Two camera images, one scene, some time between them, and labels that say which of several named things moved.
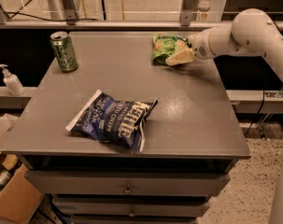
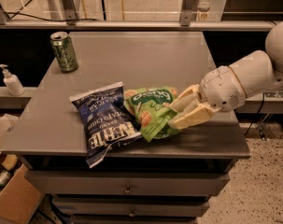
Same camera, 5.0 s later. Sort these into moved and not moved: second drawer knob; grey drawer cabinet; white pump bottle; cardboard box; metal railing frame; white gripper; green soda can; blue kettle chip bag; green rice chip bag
Moved: green rice chip bag; blue kettle chip bag; white gripper
Not moved: white pump bottle; grey drawer cabinet; cardboard box; metal railing frame; green soda can; second drawer knob
